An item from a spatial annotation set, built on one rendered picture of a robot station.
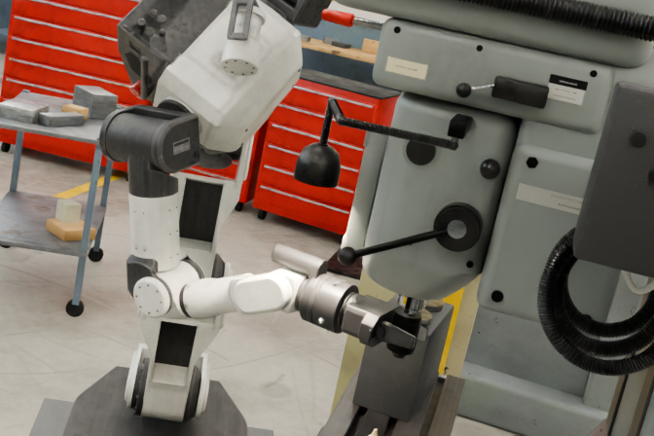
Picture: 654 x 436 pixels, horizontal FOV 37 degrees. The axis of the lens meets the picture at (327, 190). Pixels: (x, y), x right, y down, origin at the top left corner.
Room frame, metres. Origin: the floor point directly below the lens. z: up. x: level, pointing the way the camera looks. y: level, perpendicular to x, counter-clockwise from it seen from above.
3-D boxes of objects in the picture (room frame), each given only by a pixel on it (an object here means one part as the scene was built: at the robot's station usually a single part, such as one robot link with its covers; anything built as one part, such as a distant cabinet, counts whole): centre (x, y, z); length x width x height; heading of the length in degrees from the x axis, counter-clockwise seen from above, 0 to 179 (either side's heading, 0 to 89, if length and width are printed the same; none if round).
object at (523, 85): (1.36, -0.21, 1.66); 0.12 x 0.04 x 0.04; 79
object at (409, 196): (1.51, -0.18, 1.47); 0.21 x 0.19 x 0.32; 169
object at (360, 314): (1.55, -0.09, 1.23); 0.13 x 0.12 x 0.10; 154
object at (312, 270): (1.61, 0.01, 1.24); 0.11 x 0.11 x 0.11; 64
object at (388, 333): (1.48, -0.16, 1.23); 0.06 x 0.02 x 0.03; 64
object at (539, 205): (1.47, -0.36, 1.47); 0.24 x 0.19 x 0.26; 169
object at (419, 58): (1.50, -0.21, 1.68); 0.34 x 0.24 x 0.10; 79
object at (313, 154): (1.51, 0.02, 1.48); 0.07 x 0.07 x 0.06
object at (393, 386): (1.87, -0.22, 1.06); 0.22 x 0.12 x 0.20; 163
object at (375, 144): (1.53, -0.06, 1.45); 0.04 x 0.04 x 0.21; 79
